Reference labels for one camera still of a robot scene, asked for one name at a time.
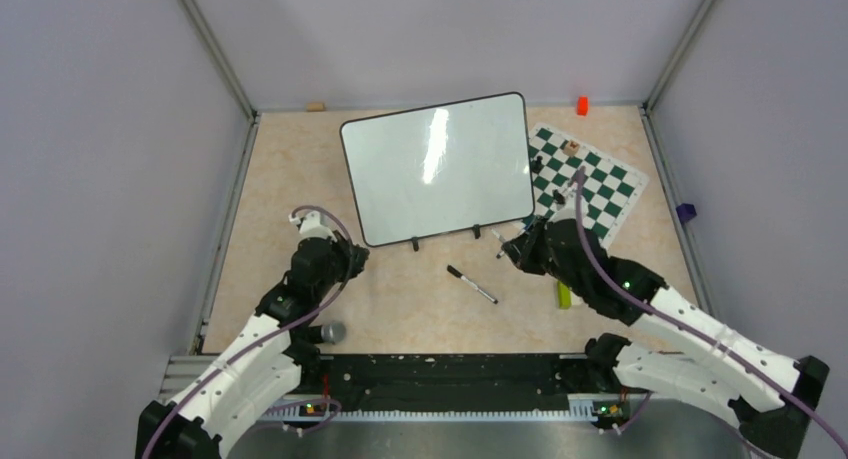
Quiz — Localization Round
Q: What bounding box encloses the white whiteboard black frame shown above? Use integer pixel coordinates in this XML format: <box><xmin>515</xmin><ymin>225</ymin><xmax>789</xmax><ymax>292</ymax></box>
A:
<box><xmin>339</xmin><ymin>92</ymin><xmax>535</xmax><ymax>247</ymax></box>

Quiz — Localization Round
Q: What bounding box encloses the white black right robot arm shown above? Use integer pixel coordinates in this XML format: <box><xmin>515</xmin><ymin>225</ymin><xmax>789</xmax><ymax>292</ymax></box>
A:
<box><xmin>501</xmin><ymin>209</ymin><xmax>830</xmax><ymax>458</ymax></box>

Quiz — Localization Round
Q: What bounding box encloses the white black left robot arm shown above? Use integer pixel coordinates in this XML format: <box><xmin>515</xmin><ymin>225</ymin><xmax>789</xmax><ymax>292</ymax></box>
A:
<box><xmin>135</xmin><ymin>233</ymin><xmax>370</xmax><ymax>458</ymax></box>

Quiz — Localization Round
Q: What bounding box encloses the lime green toy brick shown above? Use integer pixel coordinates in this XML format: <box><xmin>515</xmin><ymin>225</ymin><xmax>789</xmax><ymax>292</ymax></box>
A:
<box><xmin>556</xmin><ymin>282</ymin><xmax>572</xmax><ymax>310</ymax></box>

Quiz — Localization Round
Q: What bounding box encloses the grey black microphone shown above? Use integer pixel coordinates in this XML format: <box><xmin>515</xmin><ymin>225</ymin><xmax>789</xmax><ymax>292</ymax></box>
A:
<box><xmin>291</xmin><ymin>321</ymin><xmax>347</xmax><ymax>345</ymax></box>

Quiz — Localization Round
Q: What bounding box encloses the black capped marker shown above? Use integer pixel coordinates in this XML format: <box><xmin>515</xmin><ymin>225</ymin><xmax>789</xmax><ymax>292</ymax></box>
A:
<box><xmin>446</xmin><ymin>265</ymin><xmax>499</xmax><ymax>305</ymax></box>

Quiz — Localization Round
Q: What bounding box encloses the green white chess mat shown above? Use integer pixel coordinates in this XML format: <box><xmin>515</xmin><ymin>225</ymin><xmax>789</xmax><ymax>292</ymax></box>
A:
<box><xmin>522</xmin><ymin>123</ymin><xmax>649</xmax><ymax>247</ymax></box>

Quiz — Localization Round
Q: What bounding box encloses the wooden chess cube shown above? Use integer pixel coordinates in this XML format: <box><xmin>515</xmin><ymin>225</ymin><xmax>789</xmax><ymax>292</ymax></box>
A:
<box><xmin>562</xmin><ymin>140</ymin><xmax>580</xmax><ymax>157</ymax></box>

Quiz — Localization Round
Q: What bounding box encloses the purple toy block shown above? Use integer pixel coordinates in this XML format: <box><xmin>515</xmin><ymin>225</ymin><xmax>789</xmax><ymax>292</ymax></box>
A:
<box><xmin>675</xmin><ymin>203</ymin><xmax>698</xmax><ymax>225</ymax></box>

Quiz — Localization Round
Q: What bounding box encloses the orange toy block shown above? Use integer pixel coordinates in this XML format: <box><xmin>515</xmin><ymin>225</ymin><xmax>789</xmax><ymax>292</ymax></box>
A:
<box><xmin>576</xmin><ymin>96</ymin><xmax>590</xmax><ymax>116</ymax></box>

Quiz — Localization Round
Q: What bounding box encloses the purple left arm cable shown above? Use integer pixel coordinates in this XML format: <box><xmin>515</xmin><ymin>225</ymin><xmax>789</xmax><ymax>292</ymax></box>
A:
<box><xmin>139</xmin><ymin>205</ymin><xmax>356</xmax><ymax>459</ymax></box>

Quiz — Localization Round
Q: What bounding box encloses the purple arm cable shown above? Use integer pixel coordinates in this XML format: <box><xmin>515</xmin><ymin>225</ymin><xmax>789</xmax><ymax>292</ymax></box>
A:
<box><xmin>573</xmin><ymin>167</ymin><xmax>848</xmax><ymax>457</ymax></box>
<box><xmin>139</xmin><ymin>205</ymin><xmax>356</xmax><ymax>459</ymax></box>

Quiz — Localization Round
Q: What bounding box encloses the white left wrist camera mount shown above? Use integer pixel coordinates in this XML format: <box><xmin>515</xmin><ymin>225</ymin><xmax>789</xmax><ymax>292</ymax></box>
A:
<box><xmin>289</xmin><ymin>211</ymin><xmax>334</xmax><ymax>240</ymax></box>

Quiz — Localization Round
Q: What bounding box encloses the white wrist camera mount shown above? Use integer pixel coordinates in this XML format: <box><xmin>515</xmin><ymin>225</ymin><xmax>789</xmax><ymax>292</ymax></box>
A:
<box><xmin>289</xmin><ymin>211</ymin><xmax>334</xmax><ymax>240</ymax></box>
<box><xmin>548</xmin><ymin>189</ymin><xmax>581</xmax><ymax>223</ymax></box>

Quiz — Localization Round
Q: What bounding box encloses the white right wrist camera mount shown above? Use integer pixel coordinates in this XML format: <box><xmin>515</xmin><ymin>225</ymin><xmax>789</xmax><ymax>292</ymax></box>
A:
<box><xmin>548</xmin><ymin>189</ymin><xmax>581</xmax><ymax>223</ymax></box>

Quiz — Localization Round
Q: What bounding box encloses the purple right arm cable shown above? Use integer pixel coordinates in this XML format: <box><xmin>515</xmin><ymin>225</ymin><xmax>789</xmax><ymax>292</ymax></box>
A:
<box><xmin>573</xmin><ymin>167</ymin><xmax>848</xmax><ymax>457</ymax></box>

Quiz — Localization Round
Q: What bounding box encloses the aluminium frame rail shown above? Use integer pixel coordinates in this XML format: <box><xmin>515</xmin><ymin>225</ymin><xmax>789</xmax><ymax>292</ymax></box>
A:
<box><xmin>187</xmin><ymin>355</ymin><xmax>613</xmax><ymax>431</ymax></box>

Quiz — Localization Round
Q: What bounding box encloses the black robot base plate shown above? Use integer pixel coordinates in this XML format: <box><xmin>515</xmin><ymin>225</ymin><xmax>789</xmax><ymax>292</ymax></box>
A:
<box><xmin>294</xmin><ymin>353</ymin><xmax>622</xmax><ymax>413</ymax></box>

